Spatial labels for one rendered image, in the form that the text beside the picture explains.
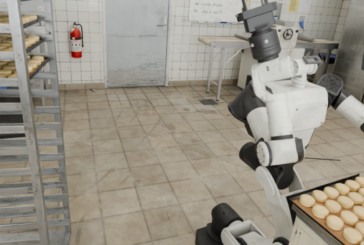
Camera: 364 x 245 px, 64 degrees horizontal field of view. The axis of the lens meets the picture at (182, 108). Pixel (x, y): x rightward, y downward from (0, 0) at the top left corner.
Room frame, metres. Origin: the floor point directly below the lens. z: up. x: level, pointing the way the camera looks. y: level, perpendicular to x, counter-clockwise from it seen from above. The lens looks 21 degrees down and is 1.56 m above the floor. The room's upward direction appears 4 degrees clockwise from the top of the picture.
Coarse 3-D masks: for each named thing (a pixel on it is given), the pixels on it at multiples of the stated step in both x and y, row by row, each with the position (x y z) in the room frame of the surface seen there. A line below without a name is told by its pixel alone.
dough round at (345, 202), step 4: (340, 196) 0.87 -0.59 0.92; (344, 196) 0.88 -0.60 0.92; (340, 200) 0.85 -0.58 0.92; (344, 200) 0.85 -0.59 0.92; (348, 200) 0.86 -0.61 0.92; (340, 204) 0.84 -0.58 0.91; (344, 204) 0.83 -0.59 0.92; (348, 204) 0.83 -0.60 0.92; (352, 204) 0.84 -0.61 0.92; (348, 208) 0.83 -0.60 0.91
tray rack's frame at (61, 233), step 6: (6, 234) 1.32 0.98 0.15; (12, 234) 1.32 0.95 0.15; (18, 234) 1.33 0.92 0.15; (24, 234) 1.33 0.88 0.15; (30, 234) 1.33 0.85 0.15; (36, 234) 1.34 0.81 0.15; (54, 234) 1.35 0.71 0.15; (60, 234) 1.35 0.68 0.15; (66, 234) 1.35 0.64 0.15; (0, 240) 1.27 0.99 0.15; (6, 240) 1.28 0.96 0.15; (12, 240) 1.28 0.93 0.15; (18, 240) 1.28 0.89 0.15; (54, 240) 1.30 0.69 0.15; (60, 240) 1.31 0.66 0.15; (66, 240) 1.31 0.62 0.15
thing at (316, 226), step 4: (296, 192) 0.90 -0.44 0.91; (292, 204) 0.89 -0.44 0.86; (292, 208) 0.89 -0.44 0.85; (296, 208) 0.87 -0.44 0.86; (296, 212) 0.87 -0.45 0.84; (300, 212) 0.86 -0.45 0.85; (304, 216) 0.84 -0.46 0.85; (308, 216) 0.82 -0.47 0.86; (308, 220) 0.82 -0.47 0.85; (312, 220) 0.81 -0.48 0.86; (312, 224) 0.81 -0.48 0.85; (316, 224) 0.79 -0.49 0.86; (316, 228) 0.79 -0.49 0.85; (320, 228) 0.78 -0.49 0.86; (320, 232) 0.77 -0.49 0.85; (324, 232) 0.76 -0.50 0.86; (324, 236) 0.76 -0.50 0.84; (328, 236) 0.75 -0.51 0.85; (332, 236) 0.74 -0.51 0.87; (328, 240) 0.74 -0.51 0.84; (332, 240) 0.73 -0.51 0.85; (336, 240) 0.72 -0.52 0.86; (336, 244) 0.72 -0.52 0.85; (340, 244) 0.71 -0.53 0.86
